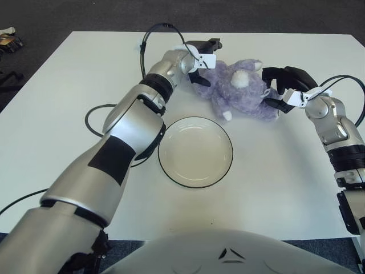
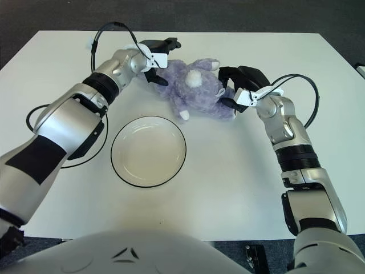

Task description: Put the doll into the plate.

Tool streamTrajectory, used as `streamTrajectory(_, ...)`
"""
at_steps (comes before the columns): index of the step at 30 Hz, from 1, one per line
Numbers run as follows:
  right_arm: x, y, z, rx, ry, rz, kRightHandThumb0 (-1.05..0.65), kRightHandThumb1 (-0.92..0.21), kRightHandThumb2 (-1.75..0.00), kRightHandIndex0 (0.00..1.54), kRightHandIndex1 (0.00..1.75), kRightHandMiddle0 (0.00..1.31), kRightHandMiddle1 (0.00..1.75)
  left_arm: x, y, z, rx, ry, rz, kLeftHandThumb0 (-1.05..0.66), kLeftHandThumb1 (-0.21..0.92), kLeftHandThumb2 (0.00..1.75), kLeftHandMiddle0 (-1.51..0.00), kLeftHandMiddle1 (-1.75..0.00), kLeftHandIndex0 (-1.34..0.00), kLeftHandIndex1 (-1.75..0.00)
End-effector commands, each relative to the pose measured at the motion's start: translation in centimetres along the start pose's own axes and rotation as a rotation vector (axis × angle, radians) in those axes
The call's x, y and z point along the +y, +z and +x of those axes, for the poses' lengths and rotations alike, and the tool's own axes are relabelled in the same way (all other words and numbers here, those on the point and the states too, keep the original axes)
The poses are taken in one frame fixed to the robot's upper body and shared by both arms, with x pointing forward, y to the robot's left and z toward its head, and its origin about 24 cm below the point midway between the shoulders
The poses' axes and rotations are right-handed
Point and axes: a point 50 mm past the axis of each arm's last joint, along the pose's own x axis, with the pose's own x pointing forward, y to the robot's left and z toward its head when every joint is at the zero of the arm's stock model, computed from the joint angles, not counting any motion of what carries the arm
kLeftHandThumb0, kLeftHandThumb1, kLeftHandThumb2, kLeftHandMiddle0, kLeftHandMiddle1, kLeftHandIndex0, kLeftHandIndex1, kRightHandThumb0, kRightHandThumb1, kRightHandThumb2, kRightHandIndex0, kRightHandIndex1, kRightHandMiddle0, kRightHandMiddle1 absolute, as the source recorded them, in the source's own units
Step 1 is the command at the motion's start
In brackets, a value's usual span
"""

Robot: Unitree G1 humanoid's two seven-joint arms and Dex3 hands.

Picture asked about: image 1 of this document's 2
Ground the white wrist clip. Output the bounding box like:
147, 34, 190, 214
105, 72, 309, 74
282, 88, 334, 108
174, 44, 217, 70

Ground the black strap on floor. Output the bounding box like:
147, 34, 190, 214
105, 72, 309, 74
0, 71, 25, 94

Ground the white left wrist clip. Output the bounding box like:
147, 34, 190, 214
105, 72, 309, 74
174, 44, 217, 70

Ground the dark box on floor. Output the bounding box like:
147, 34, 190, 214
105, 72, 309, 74
0, 33, 25, 54

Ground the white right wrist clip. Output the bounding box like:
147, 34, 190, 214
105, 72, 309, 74
282, 88, 334, 108

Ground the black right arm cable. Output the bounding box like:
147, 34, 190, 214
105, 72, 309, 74
306, 74, 365, 128

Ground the grey table leg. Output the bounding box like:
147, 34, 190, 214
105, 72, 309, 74
351, 234, 365, 274

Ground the purple plush rabbit doll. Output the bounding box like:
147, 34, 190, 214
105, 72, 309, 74
188, 58, 282, 123

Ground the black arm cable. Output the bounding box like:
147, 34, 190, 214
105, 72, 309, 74
0, 22, 200, 217
306, 74, 365, 128

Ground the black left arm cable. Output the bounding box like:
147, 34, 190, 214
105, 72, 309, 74
0, 22, 200, 217

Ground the silver robot torso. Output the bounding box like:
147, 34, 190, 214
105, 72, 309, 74
99, 228, 365, 274

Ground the white plate black rim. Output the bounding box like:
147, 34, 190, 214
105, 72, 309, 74
157, 116, 234, 188

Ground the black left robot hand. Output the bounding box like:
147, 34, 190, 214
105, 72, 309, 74
182, 38, 223, 88

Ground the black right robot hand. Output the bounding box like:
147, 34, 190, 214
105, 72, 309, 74
261, 66, 319, 112

